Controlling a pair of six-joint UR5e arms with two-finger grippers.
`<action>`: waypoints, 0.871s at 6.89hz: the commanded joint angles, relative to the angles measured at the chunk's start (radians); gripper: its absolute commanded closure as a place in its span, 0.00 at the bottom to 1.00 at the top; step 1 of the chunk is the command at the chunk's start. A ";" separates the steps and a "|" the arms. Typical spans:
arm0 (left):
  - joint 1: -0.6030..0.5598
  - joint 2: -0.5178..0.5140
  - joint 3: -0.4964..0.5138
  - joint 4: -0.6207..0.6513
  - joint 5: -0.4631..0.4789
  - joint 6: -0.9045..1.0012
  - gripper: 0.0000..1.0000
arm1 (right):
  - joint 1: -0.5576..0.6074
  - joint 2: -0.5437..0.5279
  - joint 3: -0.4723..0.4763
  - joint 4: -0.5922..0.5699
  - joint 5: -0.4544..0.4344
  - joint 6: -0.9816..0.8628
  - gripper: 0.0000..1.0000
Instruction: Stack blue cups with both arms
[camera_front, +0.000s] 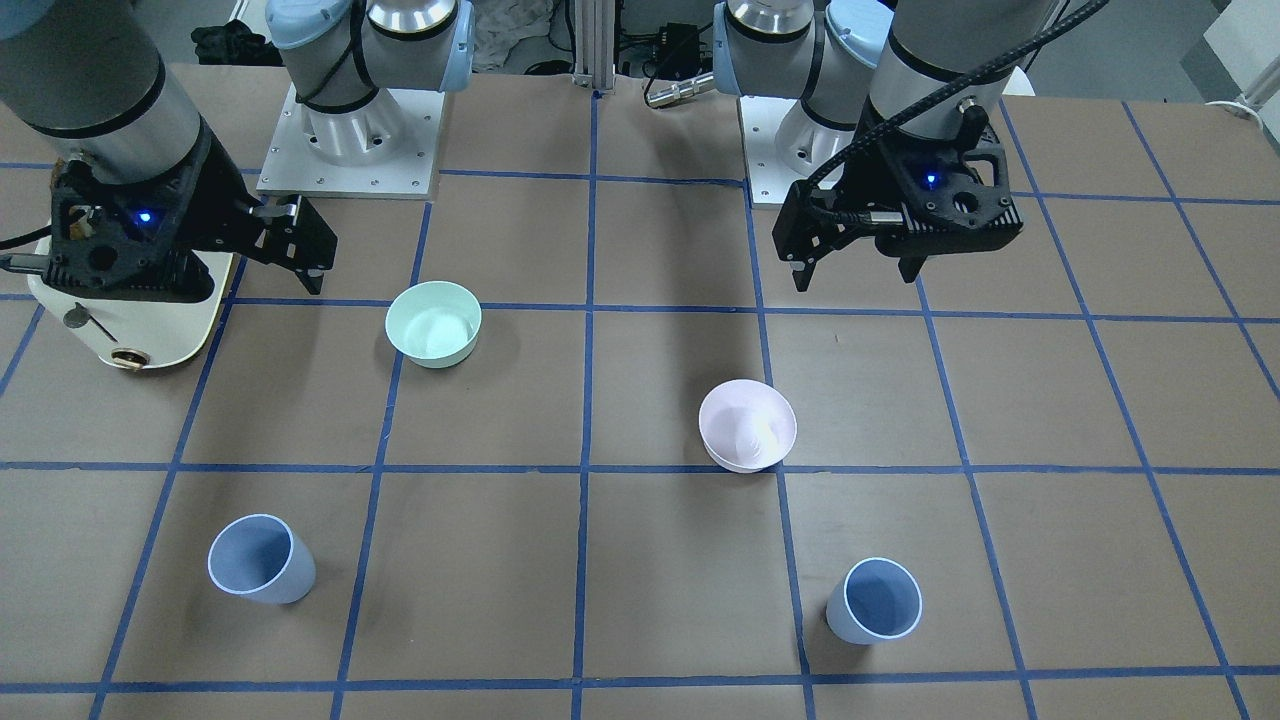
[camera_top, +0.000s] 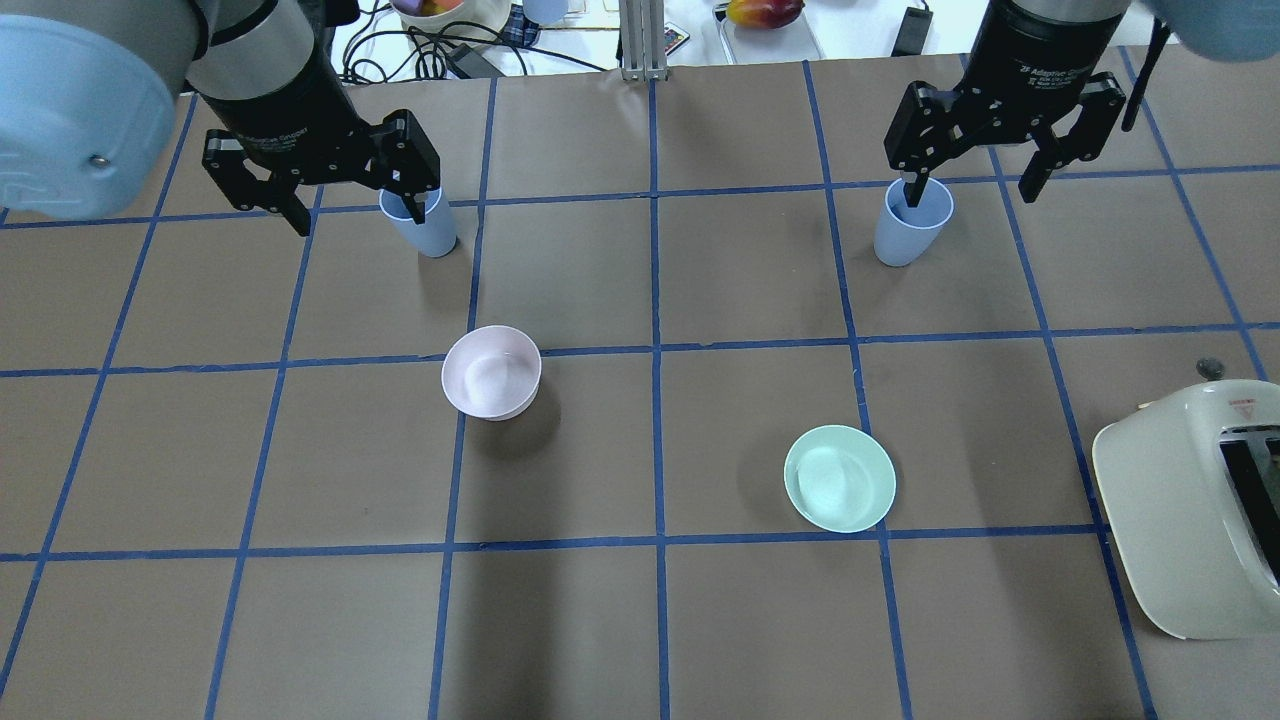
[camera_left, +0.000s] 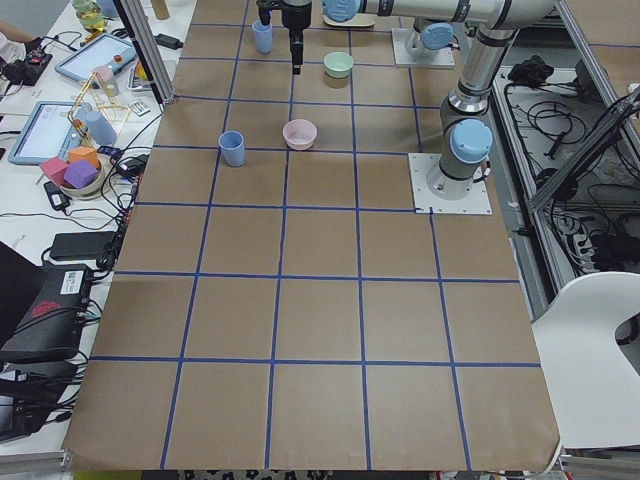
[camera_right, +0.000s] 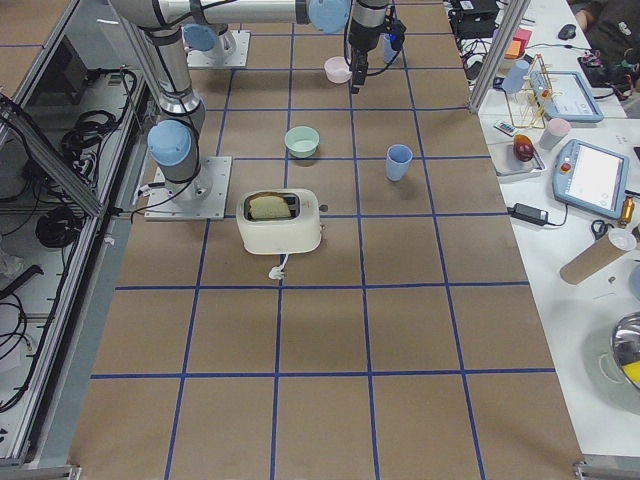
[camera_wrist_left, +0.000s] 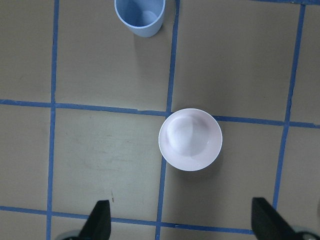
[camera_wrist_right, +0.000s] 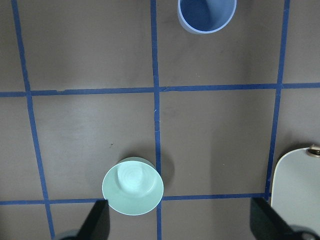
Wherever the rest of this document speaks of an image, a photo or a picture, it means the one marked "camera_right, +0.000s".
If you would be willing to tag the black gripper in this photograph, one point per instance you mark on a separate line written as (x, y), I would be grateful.
(359, 36)

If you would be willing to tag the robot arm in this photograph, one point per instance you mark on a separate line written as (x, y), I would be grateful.
(326, 16)
(173, 142)

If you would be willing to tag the pink bowl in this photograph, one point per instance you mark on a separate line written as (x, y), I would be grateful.
(337, 70)

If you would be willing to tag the green bowl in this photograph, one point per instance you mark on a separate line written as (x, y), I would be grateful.
(302, 141)

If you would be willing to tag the black electronics box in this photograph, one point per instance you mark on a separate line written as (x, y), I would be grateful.
(473, 19)

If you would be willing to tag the light blue cup on rack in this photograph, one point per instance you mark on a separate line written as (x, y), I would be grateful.
(515, 78)

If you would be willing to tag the small remote control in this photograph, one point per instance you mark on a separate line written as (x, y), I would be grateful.
(505, 127)

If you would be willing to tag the bread slice in toaster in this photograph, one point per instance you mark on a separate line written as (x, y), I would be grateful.
(268, 207)

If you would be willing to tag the sticky notes pad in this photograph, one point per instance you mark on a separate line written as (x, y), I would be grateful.
(519, 42)

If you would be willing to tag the grey tray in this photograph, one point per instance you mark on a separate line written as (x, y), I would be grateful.
(508, 167)

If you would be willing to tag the red apple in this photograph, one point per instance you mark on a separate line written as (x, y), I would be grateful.
(523, 148)

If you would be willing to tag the teach pendant far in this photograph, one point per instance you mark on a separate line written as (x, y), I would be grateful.
(565, 95)

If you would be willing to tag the teach pendant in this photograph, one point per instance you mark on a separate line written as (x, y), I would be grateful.
(590, 178)
(565, 95)

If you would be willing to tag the pink cup on desk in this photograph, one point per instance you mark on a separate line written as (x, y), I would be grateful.
(555, 130)

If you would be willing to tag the black power adapter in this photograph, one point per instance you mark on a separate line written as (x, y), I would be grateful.
(528, 214)

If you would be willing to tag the computer mouse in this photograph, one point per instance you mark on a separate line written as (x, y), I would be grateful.
(567, 32)

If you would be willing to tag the teach pendant near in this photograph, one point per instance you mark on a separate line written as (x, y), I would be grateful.
(590, 178)

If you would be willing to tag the brass cylinder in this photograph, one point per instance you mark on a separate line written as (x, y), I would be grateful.
(627, 210)

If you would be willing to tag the cardboard tube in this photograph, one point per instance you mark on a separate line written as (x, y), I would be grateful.
(616, 243)

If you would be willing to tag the steel mixing bowl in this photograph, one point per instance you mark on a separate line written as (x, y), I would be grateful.
(625, 348)

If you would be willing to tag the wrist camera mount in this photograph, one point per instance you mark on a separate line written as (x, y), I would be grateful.
(395, 34)

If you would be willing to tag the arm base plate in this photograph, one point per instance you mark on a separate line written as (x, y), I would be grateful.
(230, 52)
(204, 198)

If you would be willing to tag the aluminium frame post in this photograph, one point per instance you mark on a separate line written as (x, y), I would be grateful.
(510, 21)

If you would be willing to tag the gold wire rack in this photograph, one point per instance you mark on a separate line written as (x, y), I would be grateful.
(529, 112)

